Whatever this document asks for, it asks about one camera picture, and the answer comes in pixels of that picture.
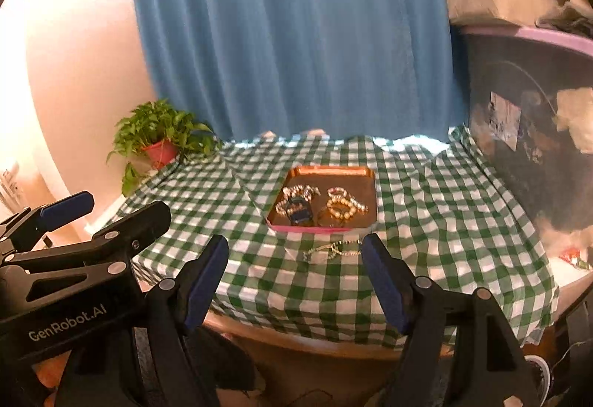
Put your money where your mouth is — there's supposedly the thin gold chain necklace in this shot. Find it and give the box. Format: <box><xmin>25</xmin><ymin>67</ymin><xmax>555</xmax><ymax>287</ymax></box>
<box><xmin>303</xmin><ymin>239</ymin><xmax>363</xmax><ymax>263</ymax></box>

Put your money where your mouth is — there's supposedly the plain gold bangle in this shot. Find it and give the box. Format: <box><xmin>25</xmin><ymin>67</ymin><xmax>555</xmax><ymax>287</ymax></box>
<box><xmin>316</xmin><ymin>209</ymin><xmax>346</xmax><ymax>228</ymax></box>

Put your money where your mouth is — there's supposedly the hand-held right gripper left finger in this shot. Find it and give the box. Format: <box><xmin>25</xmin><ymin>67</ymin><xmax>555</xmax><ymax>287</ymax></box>
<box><xmin>60</xmin><ymin>235</ymin><xmax>231</xmax><ymax>407</ymax></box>

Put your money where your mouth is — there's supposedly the green white checked tablecloth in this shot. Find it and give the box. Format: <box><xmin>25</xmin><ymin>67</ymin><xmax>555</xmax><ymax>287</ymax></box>
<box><xmin>99</xmin><ymin>133</ymin><xmax>560</xmax><ymax>351</ymax></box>

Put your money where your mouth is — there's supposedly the white crumpled cloth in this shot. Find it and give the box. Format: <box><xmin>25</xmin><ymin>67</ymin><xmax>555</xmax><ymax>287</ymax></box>
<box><xmin>555</xmin><ymin>87</ymin><xmax>593</xmax><ymax>145</ymax></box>

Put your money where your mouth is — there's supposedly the gold beaded bracelet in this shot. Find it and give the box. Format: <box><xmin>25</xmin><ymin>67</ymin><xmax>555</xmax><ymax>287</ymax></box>
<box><xmin>325</xmin><ymin>197</ymin><xmax>370</xmax><ymax>223</ymax></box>

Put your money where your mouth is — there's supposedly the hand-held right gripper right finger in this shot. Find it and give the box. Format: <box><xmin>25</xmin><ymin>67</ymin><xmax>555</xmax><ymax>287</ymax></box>
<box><xmin>361</xmin><ymin>233</ymin><xmax>543</xmax><ymax>407</ymax></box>

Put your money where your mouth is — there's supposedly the white paper label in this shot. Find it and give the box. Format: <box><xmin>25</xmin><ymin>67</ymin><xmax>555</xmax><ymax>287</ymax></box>
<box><xmin>488</xmin><ymin>92</ymin><xmax>523</xmax><ymax>152</ymax></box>

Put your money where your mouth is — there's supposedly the blue curtain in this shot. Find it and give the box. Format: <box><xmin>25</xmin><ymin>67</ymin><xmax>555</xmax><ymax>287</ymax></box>
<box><xmin>130</xmin><ymin>0</ymin><xmax>470</xmax><ymax>145</ymax></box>

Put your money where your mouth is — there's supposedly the white plastic bag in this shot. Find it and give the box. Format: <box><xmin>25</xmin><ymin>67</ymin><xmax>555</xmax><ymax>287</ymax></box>
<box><xmin>549</xmin><ymin>250</ymin><xmax>593</xmax><ymax>299</ymax></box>

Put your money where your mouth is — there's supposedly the wooden table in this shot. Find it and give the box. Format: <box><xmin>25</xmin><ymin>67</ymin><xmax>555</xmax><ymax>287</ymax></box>
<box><xmin>204</xmin><ymin>310</ymin><xmax>457</xmax><ymax>364</ymax></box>

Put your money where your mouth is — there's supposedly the orange metal tray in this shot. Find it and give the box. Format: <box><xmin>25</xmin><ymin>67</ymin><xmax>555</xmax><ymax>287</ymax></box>
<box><xmin>266</xmin><ymin>165</ymin><xmax>376</xmax><ymax>234</ymax></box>

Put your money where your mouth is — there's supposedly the blue stone bracelet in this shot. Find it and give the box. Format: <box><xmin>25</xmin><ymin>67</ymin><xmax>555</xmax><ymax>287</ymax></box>
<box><xmin>275</xmin><ymin>198</ymin><xmax>312</xmax><ymax>223</ymax></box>

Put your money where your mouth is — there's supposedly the dark storage bin purple lid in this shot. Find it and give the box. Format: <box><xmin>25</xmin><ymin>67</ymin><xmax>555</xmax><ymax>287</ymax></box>
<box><xmin>451</xmin><ymin>26</ymin><xmax>593</xmax><ymax>260</ymax></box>

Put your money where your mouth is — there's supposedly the potted green plant red pot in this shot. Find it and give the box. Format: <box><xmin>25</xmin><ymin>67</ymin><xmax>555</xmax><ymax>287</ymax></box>
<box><xmin>106</xmin><ymin>99</ymin><xmax>222</xmax><ymax>198</ymax></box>

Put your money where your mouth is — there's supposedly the red white packet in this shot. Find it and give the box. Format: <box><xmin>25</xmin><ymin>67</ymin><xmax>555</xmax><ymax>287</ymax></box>
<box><xmin>558</xmin><ymin>247</ymin><xmax>593</xmax><ymax>272</ymax></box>

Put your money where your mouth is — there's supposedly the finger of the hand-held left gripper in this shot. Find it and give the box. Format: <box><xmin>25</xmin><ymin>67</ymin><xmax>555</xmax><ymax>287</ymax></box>
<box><xmin>0</xmin><ymin>201</ymin><xmax>173</xmax><ymax>310</ymax></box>
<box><xmin>0</xmin><ymin>190</ymin><xmax>96</xmax><ymax>253</ymax></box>

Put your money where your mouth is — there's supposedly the pearl safety pin brooch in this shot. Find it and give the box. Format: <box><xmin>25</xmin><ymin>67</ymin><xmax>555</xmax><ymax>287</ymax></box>
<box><xmin>282</xmin><ymin>185</ymin><xmax>322</xmax><ymax>204</ymax></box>

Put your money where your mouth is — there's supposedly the white sneaker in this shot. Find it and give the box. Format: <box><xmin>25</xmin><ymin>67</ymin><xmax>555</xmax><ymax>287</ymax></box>
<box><xmin>523</xmin><ymin>354</ymin><xmax>553</xmax><ymax>399</ymax></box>

